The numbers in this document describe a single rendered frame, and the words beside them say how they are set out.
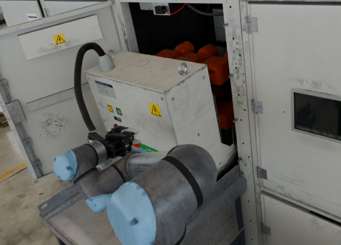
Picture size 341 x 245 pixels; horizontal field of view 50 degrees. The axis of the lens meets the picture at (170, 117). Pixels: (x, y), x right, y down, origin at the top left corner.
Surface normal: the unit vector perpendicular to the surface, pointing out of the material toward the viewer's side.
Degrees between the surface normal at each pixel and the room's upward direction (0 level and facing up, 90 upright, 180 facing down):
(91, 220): 0
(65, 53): 90
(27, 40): 90
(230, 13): 90
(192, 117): 90
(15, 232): 0
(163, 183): 33
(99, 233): 0
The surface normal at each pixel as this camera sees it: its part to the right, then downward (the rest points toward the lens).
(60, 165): -0.52, 0.23
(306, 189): -0.68, 0.44
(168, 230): 0.59, 0.44
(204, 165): 0.59, -0.52
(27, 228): -0.17, -0.87
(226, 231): 0.70, 0.22
